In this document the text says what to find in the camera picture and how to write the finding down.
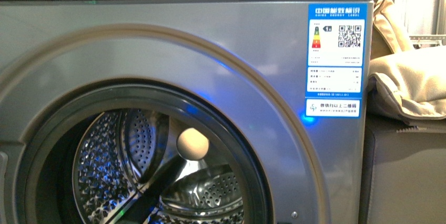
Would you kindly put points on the beige sofa cushion cover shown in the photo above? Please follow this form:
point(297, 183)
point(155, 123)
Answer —
point(404, 82)

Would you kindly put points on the grey front-load washing machine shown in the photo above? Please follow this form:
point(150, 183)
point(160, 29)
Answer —
point(233, 69)

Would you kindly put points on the blue energy label sticker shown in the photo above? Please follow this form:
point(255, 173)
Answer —
point(335, 59)

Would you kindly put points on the steel washing machine drum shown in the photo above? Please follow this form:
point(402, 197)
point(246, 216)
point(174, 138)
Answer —
point(142, 166)

